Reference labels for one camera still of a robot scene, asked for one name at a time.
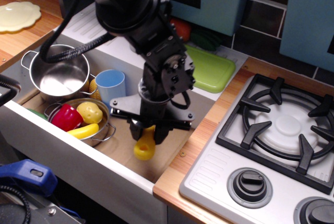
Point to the yellow handled toy knife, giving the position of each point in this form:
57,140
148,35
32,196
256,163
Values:
145,147

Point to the white sink basin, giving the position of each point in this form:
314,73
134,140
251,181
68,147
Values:
109,174

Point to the green toy item in sink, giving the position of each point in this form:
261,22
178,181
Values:
41,115

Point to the yellow toy banana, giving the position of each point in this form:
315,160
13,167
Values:
84,132

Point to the yellow toy potato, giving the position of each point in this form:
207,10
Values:
90,112

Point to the steel pot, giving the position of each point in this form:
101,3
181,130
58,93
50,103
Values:
58,82

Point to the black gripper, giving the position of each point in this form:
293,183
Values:
142,111

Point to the green cutting board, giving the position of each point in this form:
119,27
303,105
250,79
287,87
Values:
212,72

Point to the red toy pepper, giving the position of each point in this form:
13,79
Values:
67,118

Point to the blue clamp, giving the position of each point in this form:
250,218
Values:
30,176

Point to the grey toy stove top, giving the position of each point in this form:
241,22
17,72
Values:
206,181

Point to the black stove grate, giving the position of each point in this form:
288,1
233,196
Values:
284,128

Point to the toy corn cob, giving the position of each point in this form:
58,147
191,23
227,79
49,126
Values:
93,90

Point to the light blue plastic cup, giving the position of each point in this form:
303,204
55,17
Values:
111,85

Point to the teal box right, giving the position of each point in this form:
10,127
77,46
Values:
308,32

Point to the steel pan with handles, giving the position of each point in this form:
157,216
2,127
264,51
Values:
104,125

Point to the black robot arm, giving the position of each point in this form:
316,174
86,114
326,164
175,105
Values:
161,100

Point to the orange toy tomato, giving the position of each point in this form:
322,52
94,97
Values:
183,28

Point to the dark green toy vegetable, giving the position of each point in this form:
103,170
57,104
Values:
205,39

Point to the grey stove knob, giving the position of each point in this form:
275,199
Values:
314,210
249,188

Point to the pale yellow plate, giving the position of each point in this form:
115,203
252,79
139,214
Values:
19,15

